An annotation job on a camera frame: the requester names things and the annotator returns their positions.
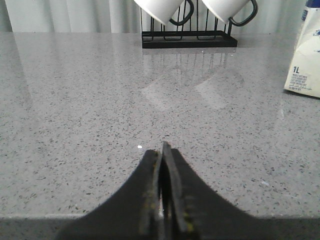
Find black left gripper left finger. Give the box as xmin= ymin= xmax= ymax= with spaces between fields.
xmin=56 ymin=150 xmax=161 ymax=240

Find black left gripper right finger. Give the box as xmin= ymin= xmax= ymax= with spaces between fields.
xmin=161 ymin=141 xmax=320 ymax=240

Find Pascual milk carton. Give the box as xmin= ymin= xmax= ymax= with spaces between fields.
xmin=284 ymin=0 xmax=320 ymax=98

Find white mug left on rack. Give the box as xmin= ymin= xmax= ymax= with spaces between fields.
xmin=134 ymin=0 xmax=195 ymax=26

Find white mug on rack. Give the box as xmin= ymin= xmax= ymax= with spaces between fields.
xmin=134 ymin=0 xmax=195 ymax=26
xmin=202 ymin=0 xmax=259 ymax=27

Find white mug right on rack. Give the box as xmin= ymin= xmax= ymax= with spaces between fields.
xmin=202 ymin=0 xmax=259 ymax=27

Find black wire mug rack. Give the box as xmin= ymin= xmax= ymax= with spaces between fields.
xmin=140 ymin=0 xmax=238 ymax=49

